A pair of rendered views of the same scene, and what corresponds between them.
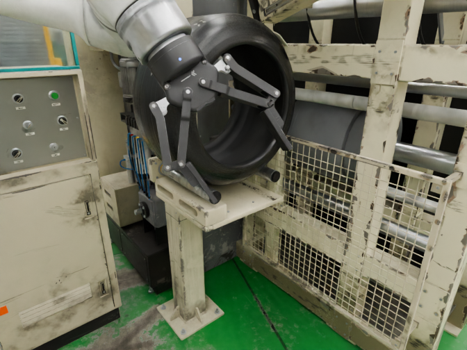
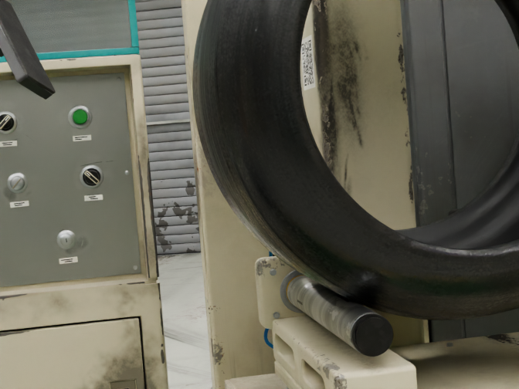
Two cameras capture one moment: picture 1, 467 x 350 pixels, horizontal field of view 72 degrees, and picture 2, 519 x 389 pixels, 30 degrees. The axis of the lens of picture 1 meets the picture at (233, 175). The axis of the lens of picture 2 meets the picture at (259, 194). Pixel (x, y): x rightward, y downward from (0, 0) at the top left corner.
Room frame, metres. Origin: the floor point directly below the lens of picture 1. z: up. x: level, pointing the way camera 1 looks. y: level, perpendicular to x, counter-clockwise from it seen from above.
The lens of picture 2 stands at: (0.02, -0.34, 1.11)
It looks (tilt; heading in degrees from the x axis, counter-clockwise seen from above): 3 degrees down; 29
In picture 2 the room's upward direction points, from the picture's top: 5 degrees counter-clockwise
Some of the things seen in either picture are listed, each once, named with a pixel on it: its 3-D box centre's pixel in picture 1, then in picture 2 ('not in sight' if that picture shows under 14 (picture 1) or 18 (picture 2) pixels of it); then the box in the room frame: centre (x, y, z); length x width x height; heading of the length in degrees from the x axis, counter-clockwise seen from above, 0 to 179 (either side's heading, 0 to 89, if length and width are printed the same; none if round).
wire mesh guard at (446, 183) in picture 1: (313, 223); not in sight; (1.19, -0.34, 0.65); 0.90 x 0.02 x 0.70; 39
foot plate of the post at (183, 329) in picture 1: (190, 308); not in sight; (1.35, 0.24, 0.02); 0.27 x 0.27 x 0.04; 39
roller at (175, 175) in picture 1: (187, 181); (331, 309); (1.07, 0.17, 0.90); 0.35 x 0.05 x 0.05; 39
